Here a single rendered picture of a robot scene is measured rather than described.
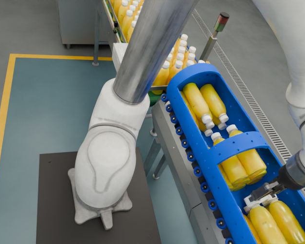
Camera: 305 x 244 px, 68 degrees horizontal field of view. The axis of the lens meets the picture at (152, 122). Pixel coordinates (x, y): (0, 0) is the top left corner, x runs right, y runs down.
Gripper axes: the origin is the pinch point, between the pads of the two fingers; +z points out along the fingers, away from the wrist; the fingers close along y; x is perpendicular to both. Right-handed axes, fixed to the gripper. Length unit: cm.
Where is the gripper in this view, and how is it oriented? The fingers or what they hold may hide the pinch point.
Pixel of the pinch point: (256, 198)
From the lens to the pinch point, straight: 90.5
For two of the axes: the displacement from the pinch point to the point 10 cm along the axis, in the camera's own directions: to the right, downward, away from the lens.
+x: -3.0, -7.9, 5.3
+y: 9.2, -1.1, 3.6
